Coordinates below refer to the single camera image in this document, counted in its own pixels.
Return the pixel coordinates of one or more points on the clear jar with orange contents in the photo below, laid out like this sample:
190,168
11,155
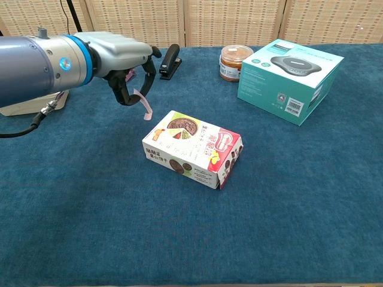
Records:
232,64

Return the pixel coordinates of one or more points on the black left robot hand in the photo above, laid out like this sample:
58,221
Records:
119,51

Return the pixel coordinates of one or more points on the black stapler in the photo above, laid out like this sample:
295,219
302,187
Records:
170,64

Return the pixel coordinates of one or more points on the clear jar of binder clips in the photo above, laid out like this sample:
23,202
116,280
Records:
130,75

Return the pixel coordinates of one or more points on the black tripod stand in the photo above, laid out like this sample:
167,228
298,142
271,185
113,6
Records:
74,15

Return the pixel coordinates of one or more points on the beige lidded lunch container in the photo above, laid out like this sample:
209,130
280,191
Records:
18,109

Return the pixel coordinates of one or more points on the teal speakerphone box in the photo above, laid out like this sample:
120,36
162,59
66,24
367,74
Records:
284,86

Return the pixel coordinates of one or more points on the pink paper strip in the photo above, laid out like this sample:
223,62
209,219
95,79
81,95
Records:
146,104

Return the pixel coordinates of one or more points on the white red cookie box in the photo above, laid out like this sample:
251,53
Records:
191,149

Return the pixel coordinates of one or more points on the woven folding screen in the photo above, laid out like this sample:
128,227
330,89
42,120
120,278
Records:
227,21

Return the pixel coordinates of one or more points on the blue tablecloth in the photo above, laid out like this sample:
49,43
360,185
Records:
119,215

